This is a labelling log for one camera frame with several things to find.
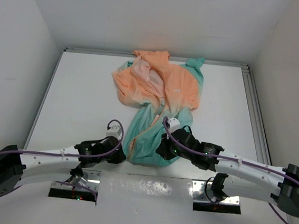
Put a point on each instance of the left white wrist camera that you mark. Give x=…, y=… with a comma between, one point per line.
x=114, y=131

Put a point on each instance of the metal base plate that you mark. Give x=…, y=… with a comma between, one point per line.
x=155, y=186

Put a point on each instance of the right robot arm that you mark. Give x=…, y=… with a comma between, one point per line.
x=235, y=176

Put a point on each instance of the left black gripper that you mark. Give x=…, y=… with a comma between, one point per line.
x=119, y=157

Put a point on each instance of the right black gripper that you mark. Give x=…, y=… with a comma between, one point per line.
x=162, y=149

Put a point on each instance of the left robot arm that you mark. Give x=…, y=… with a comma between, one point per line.
x=21, y=167

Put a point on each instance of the orange and teal jacket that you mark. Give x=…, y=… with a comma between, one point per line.
x=158, y=89

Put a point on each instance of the aluminium frame rail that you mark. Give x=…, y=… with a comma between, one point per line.
x=228, y=113

